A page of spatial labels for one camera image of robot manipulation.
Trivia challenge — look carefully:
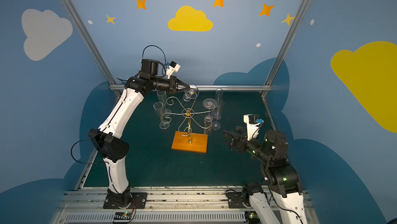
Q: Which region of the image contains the clear flute glass front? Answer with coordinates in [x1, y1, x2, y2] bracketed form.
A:
[212, 89, 224, 120]

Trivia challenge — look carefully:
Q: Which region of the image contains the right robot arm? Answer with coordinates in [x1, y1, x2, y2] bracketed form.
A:
[223, 127, 308, 224]

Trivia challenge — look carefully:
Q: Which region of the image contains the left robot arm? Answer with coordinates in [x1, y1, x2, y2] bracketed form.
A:
[88, 58, 190, 209]

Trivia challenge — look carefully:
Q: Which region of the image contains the orange wooden rack base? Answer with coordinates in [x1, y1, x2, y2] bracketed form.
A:
[172, 131, 208, 154]

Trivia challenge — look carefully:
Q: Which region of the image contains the right green circuit board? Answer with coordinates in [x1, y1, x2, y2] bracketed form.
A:
[245, 212, 257, 224]

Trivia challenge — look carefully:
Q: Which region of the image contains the green circuit board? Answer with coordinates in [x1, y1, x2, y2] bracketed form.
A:
[113, 212, 132, 223]
[245, 212, 257, 224]

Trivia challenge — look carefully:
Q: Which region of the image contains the left green circuit board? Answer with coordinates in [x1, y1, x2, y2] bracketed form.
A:
[113, 212, 132, 223]

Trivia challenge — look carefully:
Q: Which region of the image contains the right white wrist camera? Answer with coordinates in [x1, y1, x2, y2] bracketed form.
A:
[244, 114, 264, 141]

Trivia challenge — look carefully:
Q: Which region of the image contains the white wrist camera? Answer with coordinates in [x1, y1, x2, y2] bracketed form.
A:
[165, 61, 181, 79]
[244, 114, 264, 141]

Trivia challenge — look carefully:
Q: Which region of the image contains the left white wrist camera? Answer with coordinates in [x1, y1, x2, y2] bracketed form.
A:
[165, 61, 181, 79]

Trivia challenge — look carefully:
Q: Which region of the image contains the gold wire glass rack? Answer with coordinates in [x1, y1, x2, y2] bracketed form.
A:
[166, 85, 211, 136]

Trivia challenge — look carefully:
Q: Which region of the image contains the aluminium frame left post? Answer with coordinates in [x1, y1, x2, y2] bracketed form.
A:
[60, 0, 116, 85]

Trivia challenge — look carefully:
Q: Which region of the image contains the aluminium frame post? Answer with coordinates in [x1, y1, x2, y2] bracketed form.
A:
[261, 0, 312, 100]
[60, 0, 116, 85]

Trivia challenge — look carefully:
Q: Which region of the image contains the aluminium mounting rail base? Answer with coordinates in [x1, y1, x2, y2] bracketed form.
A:
[52, 186, 319, 224]

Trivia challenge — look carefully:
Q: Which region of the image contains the aluminium frame right post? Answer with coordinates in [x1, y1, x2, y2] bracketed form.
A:
[261, 0, 312, 100]

